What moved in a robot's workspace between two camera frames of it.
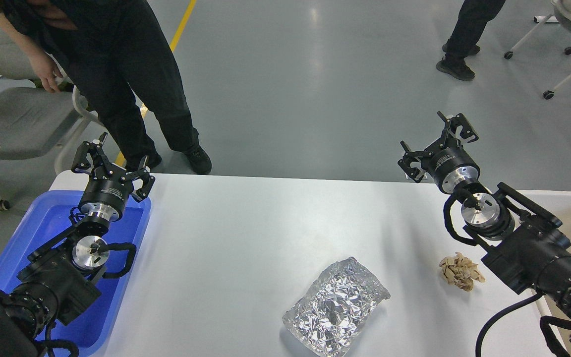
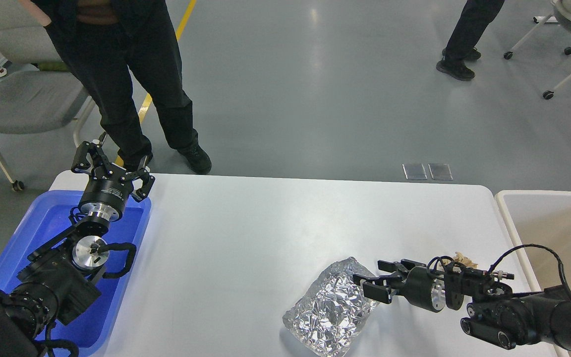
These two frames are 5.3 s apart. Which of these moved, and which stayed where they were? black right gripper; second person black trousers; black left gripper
Moved: black right gripper
Stayed: second person black trousers; black left gripper
